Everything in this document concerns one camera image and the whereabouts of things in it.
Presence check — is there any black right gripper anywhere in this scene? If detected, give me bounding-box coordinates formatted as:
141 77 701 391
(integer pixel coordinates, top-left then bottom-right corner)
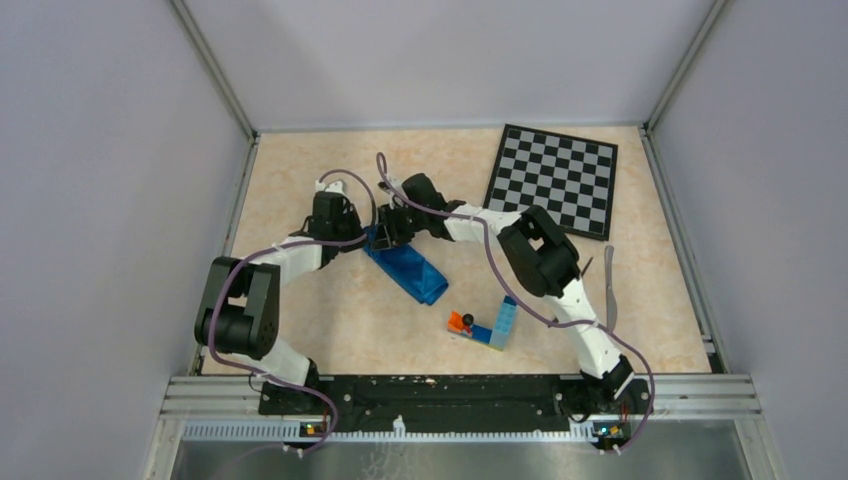
371 202 428 252

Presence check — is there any blue cloth napkin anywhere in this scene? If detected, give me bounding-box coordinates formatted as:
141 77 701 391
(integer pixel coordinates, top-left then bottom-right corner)
364 227 449 306

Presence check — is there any colourful toy brick assembly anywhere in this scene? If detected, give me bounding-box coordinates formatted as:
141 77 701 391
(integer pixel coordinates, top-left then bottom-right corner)
446 296 517 351

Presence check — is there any silver metal knife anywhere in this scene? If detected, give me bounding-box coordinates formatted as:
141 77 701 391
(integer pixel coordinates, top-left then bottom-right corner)
604 244 618 331

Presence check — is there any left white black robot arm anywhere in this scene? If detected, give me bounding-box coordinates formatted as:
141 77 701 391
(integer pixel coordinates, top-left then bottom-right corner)
194 180 366 414

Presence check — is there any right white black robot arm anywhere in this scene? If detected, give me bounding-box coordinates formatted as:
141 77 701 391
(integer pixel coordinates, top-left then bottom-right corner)
375 173 634 412

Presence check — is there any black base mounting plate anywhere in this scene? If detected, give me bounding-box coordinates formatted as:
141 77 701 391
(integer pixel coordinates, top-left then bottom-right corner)
258 374 649 433

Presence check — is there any black white checkerboard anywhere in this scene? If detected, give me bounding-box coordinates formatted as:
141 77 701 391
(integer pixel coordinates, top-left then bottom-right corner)
483 124 618 241

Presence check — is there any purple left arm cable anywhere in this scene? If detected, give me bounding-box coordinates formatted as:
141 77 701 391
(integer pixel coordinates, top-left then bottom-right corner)
206 168 380 458

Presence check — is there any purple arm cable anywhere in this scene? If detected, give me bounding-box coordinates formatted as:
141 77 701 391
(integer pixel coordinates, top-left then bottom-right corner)
375 152 657 457
206 168 380 458

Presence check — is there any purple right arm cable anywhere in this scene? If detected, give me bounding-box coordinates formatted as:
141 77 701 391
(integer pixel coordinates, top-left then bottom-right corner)
375 152 657 457

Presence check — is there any aluminium frame rail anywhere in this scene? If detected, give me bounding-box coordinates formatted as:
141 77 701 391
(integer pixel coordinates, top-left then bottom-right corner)
143 374 787 479

